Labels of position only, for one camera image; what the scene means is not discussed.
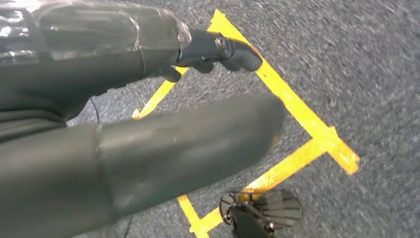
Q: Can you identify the yellow floor tape marking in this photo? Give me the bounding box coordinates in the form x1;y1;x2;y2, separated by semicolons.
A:
131;9;361;238

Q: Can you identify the black robot foot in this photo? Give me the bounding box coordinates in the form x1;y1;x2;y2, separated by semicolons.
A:
219;190;303;238

